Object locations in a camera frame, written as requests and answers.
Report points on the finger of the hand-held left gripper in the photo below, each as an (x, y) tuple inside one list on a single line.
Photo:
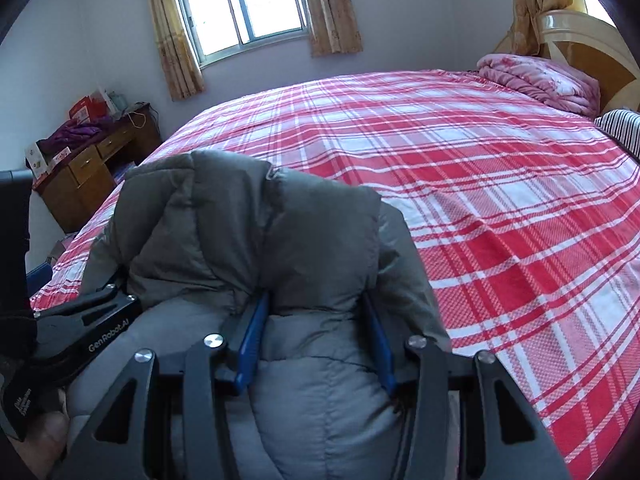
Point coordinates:
[(95, 300)]

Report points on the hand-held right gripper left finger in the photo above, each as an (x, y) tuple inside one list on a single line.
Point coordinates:
[(250, 345)]

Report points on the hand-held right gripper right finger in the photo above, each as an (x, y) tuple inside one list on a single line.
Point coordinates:
[(380, 350)]

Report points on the grey down jacket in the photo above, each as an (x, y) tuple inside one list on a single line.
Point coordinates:
[(300, 260)]

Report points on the person's left hand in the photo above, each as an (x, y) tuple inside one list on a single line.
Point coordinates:
[(50, 435)]

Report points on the wooden desk with drawers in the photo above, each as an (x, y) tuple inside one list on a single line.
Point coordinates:
[(75, 200)]

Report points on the white printed box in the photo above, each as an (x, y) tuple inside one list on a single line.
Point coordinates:
[(36, 160)]

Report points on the purple cloth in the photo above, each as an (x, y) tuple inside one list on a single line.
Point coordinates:
[(75, 135)]

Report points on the red cardboard box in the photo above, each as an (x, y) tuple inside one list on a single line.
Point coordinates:
[(85, 107)]

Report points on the red plaid bed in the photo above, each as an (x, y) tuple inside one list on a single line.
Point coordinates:
[(500, 185)]

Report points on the beige patterned curtain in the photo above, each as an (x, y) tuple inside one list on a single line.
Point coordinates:
[(332, 20), (175, 60)]

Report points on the pink folded quilt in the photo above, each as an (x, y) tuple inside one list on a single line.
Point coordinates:
[(540, 80)]

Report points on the sliding glass window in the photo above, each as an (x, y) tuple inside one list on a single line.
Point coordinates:
[(235, 5)]

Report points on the striped pillow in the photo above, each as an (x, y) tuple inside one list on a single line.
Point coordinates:
[(622, 130)]

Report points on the cream wooden headboard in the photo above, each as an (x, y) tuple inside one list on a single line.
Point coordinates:
[(575, 30)]

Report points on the yellow floral curtain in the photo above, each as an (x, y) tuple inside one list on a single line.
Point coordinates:
[(530, 5)]

